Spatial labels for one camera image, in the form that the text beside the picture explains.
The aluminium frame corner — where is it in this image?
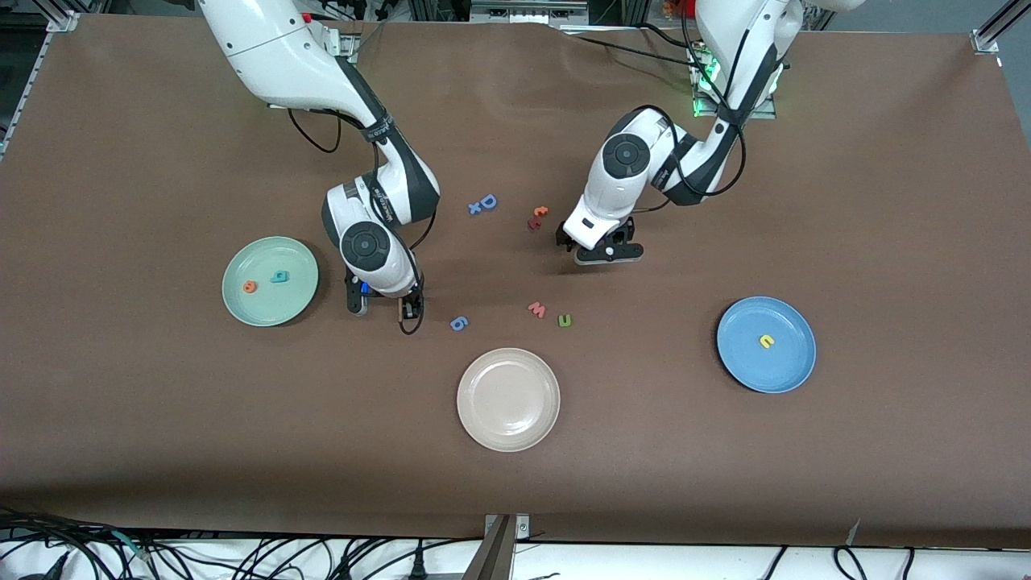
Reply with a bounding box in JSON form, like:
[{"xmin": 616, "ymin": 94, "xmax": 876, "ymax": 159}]
[
  {"xmin": 971, "ymin": 0, "xmax": 1031, "ymax": 57},
  {"xmin": 32, "ymin": 0, "xmax": 81, "ymax": 33}
]

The beige round plate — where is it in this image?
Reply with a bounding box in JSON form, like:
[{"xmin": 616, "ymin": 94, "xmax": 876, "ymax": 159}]
[{"xmin": 456, "ymin": 347, "xmax": 561, "ymax": 453}]

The brown table cover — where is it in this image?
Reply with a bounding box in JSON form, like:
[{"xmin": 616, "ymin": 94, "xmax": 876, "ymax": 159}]
[{"xmin": 0, "ymin": 14, "xmax": 1031, "ymax": 550}]

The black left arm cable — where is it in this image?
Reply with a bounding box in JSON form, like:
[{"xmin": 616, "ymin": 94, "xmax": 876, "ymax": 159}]
[{"xmin": 628, "ymin": 0, "xmax": 747, "ymax": 212}]

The green round plate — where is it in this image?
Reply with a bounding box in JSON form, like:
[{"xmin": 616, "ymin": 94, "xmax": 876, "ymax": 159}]
[{"xmin": 222, "ymin": 235, "xmax": 320, "ymax": 328}]

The metal table clamp bracket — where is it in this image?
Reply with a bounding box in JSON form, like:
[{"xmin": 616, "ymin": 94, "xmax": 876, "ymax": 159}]
[{"xmin": 463, "ymin": 514, "xmax": 532, "ymax": 580}]

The teal tipped cable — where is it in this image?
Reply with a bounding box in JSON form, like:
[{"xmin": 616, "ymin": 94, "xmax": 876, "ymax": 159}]
[{"xmin": 109, "ymin": 528, "xmax": 154, "ymax": 562}]

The long black table cable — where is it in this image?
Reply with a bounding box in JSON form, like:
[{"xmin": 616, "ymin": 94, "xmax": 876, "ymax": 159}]
[{"xmin": 561, "ymin": 29, "xmax": 702, "ymax": 69}]

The blue round plate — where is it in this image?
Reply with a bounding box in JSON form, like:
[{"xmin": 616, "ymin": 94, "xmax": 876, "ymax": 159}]
[{"xmin": 716, "ymin": 296, "xmax": 818, "ymax": 395}]

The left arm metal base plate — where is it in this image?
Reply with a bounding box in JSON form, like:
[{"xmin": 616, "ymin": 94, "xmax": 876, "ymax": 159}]
[{"xmin": 691, "ymin": 48, "xmax": 778, "ymax": 120}]

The aluminium side rail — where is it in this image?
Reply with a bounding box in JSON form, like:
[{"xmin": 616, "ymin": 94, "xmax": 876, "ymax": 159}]
[{"xmin": 0, "ymin": 32, "xmax": 43, "ymax": 158}]

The short black table cable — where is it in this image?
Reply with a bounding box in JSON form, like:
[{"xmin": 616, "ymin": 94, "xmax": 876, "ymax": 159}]
[{"xmin": 636, "ymin": 23, "xmax": 698, "ymax": 51}]

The aluminium frame beam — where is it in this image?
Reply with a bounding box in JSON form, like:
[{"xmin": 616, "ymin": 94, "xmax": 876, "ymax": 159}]
[{"xmin": 470, "ymin": 0, "xmax": 593, "ymax": 25}]

